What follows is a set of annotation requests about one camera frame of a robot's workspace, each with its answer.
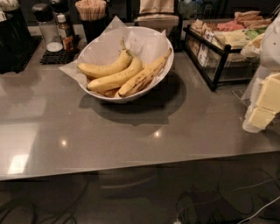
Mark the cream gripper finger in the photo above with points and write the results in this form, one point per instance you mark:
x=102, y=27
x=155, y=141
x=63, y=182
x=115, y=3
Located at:
x=257, y=119
x=266, y=93

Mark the spotted yellow banana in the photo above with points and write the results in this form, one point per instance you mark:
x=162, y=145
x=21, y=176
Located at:
x=142, y=79

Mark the white paper bowl liner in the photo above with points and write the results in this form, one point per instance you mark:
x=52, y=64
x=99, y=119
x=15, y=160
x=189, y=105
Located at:
x=147, y=44

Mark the hidden lower yellow banana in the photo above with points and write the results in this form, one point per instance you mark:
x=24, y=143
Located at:
x=109, y=93

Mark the white bowl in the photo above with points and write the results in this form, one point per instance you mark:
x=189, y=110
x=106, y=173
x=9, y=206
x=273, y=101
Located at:
x=117, y=99

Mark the middle yellow banana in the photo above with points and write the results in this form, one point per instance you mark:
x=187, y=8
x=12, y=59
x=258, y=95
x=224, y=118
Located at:
x=116, y=80

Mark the upper yellow banana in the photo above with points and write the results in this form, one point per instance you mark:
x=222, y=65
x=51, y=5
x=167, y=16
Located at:
x=93, y=71

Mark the clear acrylic holder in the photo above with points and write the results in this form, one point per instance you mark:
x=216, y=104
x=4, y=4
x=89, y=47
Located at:
x=243, y=93

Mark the beige napkin dispenser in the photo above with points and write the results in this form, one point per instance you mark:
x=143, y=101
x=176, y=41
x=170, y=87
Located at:
x=162, y=16

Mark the black cup of stirrers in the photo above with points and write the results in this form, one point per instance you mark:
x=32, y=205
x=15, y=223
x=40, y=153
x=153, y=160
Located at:
x=92, y=15

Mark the black rubber mat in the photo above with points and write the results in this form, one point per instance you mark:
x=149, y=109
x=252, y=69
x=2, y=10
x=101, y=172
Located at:
x=58, y=55

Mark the brown sauce bottle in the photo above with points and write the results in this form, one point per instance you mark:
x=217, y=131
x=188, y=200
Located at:
x=65, y=33

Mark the dark pepper grinder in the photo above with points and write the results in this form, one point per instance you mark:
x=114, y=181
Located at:
x=61, y=7

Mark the glass sugar dispenser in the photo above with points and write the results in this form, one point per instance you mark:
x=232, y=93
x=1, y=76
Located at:
x=44, y=17

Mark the black coffee machine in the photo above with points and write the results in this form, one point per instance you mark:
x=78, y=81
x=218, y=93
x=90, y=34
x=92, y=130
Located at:
x=17, y=45

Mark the black wire condiment rack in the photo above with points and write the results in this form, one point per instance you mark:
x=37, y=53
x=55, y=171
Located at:
x=217, y=65

